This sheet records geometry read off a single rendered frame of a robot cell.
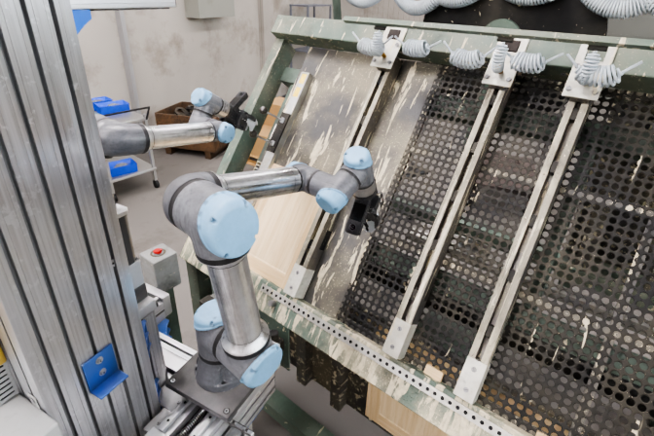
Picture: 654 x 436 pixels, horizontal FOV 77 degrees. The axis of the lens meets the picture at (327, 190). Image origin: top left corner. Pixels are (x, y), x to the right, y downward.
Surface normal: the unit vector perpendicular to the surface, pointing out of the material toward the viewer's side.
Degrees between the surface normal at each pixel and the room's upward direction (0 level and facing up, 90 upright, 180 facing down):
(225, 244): 83
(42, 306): 90
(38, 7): 90
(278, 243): 54
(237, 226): 82
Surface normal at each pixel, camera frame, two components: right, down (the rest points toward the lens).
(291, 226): -0.49, -0.26
